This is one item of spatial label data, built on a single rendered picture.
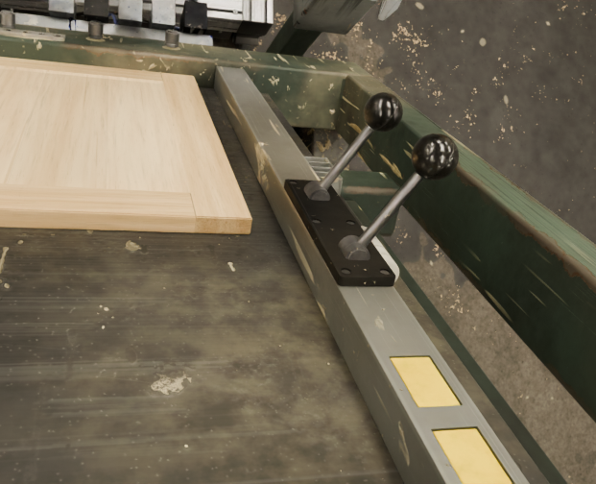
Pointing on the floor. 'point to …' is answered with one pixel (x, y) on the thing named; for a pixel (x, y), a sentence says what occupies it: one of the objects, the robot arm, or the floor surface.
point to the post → (293, 39)
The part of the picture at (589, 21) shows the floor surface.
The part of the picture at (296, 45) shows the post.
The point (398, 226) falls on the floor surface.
